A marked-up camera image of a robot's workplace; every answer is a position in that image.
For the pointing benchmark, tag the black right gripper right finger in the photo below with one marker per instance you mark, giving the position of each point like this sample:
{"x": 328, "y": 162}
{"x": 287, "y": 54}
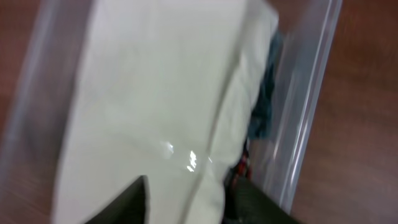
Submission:
{"x": 247, "y": 204}

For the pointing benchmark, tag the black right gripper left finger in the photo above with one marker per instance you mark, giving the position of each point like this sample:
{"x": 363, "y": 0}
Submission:
{"x": 129, "y": 207}

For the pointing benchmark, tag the red navy plaid shirt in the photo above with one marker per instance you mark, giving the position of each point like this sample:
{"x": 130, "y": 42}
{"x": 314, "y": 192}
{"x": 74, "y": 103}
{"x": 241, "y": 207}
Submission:
{"x": 241, "y": 169}

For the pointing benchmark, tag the blue denim jeans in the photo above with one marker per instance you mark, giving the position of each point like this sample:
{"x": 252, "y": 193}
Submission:
{"x": 261, "y": 115}

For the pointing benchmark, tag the cream cloth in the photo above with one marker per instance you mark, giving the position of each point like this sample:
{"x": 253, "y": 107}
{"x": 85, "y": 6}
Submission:
{"x": 165, "y": 89}

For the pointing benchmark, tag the clear plastic storage bin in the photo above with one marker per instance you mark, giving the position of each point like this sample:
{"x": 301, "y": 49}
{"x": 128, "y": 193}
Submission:
{"x": 50, "y": 35}

